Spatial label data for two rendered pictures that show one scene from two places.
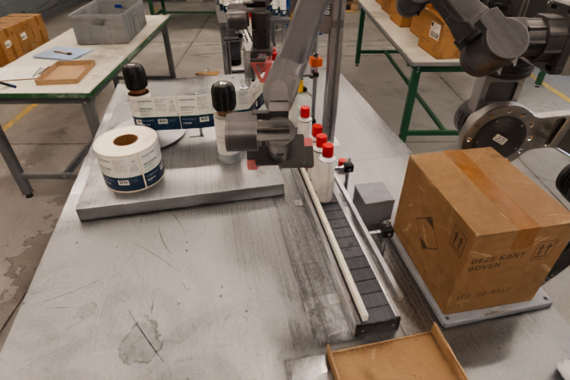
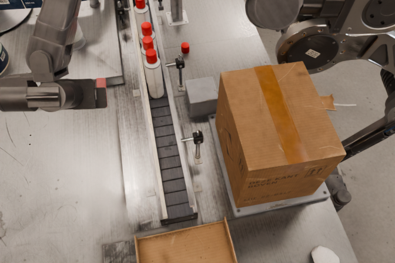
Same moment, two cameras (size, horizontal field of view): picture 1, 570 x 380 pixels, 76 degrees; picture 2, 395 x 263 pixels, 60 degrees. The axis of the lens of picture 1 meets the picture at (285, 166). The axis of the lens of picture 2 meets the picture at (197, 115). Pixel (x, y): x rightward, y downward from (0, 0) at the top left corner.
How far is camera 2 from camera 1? 37 cm
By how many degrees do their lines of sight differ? 22
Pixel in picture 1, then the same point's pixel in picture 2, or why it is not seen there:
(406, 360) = (197, 245)
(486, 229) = (259, 164)
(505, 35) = (274, 3)
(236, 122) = (7, 87)
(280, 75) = (41, 43)
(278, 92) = (39, 64)
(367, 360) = (167, 245)
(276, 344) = (97, 231)
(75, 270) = not seen: outside the picture
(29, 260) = not seen: outside the picture
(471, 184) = (265, 110)
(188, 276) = (30, 170)
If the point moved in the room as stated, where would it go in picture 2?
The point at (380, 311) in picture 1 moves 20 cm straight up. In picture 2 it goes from (181, 208) to (179, 181)
